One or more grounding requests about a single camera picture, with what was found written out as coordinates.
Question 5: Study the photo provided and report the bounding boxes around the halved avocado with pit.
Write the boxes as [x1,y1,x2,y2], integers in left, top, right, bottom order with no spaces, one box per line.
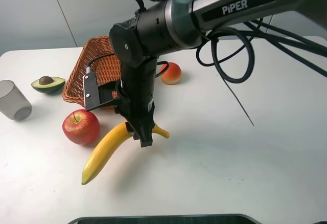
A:
[31,76,65,94]

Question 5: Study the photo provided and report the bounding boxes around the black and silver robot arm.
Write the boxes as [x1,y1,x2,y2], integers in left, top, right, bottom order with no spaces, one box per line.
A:
[109,0,326,147]

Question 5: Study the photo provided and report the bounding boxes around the grey translucent plastic cup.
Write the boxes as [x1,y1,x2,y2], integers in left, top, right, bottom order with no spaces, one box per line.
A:
[1,80,32,121]

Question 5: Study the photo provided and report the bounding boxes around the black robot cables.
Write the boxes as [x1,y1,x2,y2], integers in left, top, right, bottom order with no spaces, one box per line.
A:
[115,0,327,127]

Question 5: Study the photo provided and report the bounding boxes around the orange wicker basket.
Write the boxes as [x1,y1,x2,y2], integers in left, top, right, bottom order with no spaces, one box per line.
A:
[62,36,121,106]

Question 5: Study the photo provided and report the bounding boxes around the red apple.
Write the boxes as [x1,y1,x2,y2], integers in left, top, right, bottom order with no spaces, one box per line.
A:
[62,109,100,145]

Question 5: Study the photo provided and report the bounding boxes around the yellow banana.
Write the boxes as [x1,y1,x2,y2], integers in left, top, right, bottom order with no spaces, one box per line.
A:
[81,121,170,186]

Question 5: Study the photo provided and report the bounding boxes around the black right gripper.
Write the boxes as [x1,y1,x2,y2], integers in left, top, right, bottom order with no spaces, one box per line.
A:
[114,57,157,147]

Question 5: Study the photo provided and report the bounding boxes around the orange round bread bun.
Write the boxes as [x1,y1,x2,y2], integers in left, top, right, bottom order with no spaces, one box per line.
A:
[160,62,182,85]

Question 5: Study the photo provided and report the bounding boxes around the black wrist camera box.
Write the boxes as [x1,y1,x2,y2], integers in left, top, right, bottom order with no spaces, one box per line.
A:
[83,67,121,111]

